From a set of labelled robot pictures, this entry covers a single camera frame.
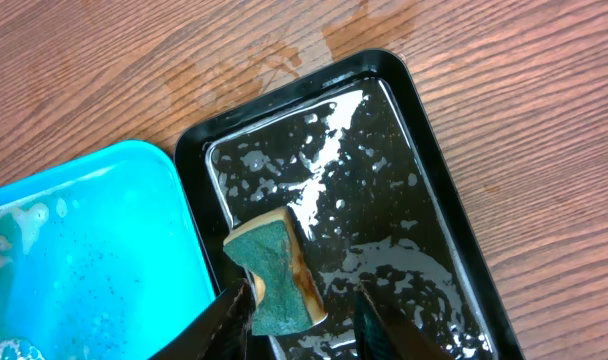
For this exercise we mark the black water tub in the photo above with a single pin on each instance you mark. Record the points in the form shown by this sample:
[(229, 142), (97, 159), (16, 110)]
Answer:
[(350, 152)]

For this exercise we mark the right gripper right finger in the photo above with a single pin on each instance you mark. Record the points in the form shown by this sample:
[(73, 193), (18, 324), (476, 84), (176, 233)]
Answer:
[(382, 331)]

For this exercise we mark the teal plastic tray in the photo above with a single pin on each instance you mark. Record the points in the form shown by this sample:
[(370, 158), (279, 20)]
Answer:
[(99, 258)]

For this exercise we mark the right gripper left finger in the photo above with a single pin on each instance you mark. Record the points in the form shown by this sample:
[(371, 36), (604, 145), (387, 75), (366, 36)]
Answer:
[(220, 332)]

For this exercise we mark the teal yellow sponge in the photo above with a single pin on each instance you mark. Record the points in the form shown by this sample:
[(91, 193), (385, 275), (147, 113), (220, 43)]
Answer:
[(287, 300)]

